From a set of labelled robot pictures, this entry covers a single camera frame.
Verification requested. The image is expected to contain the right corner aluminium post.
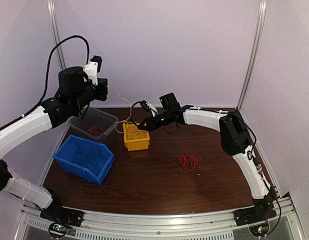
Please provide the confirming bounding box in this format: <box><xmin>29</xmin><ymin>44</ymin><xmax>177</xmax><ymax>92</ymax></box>
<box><xmin>236</xmin><ymin>0</ymin><xmax>268</xmax><ymax>110</ymax></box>

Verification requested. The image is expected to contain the blue plastic bin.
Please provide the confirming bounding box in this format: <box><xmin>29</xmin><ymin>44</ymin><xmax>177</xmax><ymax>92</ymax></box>
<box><xmin>53</xmin><ymin>135</ymin><xmax>115</xmax><ymax>185</ymax></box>

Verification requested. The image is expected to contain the yellow cable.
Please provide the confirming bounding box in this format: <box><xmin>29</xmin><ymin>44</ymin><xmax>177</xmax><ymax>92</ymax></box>
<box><xmin>108</xmin><ymin>83</ymin><xmax>140</xmax><ymax>133</ymax></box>
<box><xmin>126</xmin><ymin>128</ymin><xmax>147</xmax><ymax>141</ymax></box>

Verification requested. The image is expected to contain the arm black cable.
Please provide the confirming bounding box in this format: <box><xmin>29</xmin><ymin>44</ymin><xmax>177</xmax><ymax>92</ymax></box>
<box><xmin>130</xmin><ymin>100</ymin><xmax>180</xmax><ymax>134</ymax></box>
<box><xmin>19</xmin><ymin>34</ymin><xmax>92</xmax><ymax>118</ymax></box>

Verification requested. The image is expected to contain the front aluminium rail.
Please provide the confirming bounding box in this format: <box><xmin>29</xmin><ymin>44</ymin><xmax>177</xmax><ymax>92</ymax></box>
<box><xmin>12</xmin><ymin>197</ymin><xmax>306</xmax><ymax>240</ymax></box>

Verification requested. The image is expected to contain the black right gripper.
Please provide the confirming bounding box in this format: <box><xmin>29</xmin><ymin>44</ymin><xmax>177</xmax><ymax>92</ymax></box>
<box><xmin>138</xmin><ymin>109</ymin><xmax>173</xmax><ymax>131</ymax></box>

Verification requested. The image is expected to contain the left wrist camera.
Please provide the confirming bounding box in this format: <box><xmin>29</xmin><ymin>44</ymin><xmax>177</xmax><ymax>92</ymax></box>
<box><xmin>83</xmin><ymin>55</ymin><xmax>103</xmax><ymax>86</ymax></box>

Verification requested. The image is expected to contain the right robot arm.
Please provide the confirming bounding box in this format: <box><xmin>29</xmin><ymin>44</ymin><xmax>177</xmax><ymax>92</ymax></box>
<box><xmin>136</xmin><ymin>92</ymin><xmax>277</xmax><ymax>221</ymax></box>

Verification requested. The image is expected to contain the yellow plastic bin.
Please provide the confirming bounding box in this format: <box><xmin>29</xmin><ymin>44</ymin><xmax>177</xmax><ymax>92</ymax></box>
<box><xmin>123</xmin><ymin>124</ymin><xmax>150</xmax><ymax>152</ymax></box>

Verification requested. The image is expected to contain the clear grey plastic tub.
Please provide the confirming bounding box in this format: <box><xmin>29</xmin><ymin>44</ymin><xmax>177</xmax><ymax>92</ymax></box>
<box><xmin>69</xmin><ymin>107</ymin><xmax>118</xmax><ymax>148</ymax></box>

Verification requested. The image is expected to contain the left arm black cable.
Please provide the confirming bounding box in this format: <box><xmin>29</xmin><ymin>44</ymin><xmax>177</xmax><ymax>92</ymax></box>
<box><xmin>19</xmin><ymin>34</ymin><xmax>92</xmax><ymax>118</ymax></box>

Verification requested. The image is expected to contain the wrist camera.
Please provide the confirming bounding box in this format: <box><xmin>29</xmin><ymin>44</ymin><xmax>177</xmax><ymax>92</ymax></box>
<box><xmin>83</xmin><ymin>55</ymin><xmax>103</xmax><ymax>86</ymax></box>
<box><xmin>140</xmin><ymin>100</ymin><xmax>159</xmax><ymax>117</ymax></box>

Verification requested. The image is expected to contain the long red cable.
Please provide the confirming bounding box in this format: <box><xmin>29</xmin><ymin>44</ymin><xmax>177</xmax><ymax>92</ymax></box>
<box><xmin>87</xmin><ymin>125</ymin><xmax>103</xmax><ymax>136</ymax></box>

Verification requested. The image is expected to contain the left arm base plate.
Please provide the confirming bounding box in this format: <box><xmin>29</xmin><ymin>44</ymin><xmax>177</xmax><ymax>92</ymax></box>
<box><xmin>36</xmin><ymin>206</ymin><xmax>84</xmax><ymax>227</ymax></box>

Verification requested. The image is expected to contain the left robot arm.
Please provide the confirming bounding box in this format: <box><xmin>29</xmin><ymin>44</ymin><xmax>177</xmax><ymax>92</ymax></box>
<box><xmin>0</xmin><ymin>61</ymin><xmax>108</xmax><ymax>222</ymax></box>

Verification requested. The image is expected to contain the left corner aluminium post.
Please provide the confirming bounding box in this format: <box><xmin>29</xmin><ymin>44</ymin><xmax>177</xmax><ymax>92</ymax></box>
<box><xmin>46</xmin><ymin>0</ymin><xmax>66</xmax><ymax>71</ymax></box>

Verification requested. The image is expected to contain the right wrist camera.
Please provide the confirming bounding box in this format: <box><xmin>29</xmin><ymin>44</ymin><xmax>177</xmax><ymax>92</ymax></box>
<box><xmin>140</xmin><ymin>100</ymin><xmax>159</xmax><ymax>117</ymax></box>

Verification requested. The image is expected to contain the corner aluminium post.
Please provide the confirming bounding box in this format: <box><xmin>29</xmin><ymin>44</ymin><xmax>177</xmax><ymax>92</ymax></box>
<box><xmin>236</xmin><ymin>0</ymin><xmax>268</xmax><ymax>110</ymax></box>
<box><xmin>46</xmin><ymin>0</ymin><xmax>66</xmax><ymax>71</ymax></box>

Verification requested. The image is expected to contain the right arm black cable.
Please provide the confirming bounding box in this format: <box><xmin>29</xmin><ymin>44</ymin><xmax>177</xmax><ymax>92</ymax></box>
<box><xmin>130</xmin><ymin>100</ymin><xmax>180</xmax><ymax>134</ymax></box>

